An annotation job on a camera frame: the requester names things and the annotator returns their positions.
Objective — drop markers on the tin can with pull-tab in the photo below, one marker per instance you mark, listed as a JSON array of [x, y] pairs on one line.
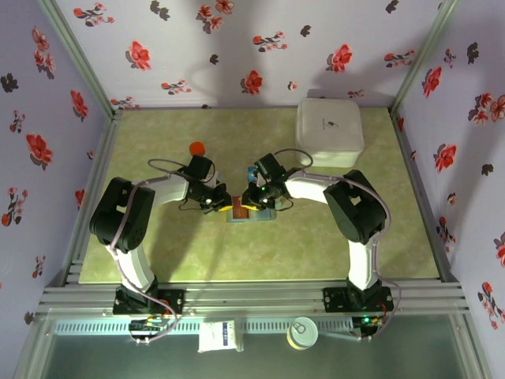
[[301, 333]]

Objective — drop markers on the white zip storage case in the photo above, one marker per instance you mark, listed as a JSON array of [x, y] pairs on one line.
[[329, 126]]

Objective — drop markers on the grey-green card holder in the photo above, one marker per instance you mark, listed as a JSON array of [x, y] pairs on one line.
[[264, 215]]

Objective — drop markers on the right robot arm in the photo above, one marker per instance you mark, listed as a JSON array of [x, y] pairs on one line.
[[361, 260]]

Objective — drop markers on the white paper packet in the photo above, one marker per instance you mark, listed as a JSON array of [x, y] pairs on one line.
[[215, 337]]

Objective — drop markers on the small circuit board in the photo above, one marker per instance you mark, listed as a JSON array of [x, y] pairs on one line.
[[148, 325], [367, 321]]

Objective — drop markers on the orange-capped supplement bottle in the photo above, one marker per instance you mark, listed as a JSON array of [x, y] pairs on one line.
[[197, 148]]

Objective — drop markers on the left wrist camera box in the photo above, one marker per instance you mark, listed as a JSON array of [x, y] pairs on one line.
[[219, 178]]

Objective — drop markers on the red credit card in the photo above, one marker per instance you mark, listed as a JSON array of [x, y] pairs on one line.
[[238, 211]]

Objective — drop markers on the aluminium side rail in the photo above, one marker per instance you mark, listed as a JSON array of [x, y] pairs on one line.
[[410, 158], [104, 150]]

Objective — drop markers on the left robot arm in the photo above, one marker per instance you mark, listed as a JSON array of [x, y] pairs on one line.
[[169, 189]]

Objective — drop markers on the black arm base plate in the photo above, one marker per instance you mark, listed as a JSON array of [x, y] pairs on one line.
[[175, 302], [333, 300]]

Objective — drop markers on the long aluminium frame rail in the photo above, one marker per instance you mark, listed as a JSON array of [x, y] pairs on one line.
[[252, 296]]

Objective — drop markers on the aluminium corner post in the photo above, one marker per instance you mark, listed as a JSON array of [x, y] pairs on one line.
[[420, 59], [82, 59]]

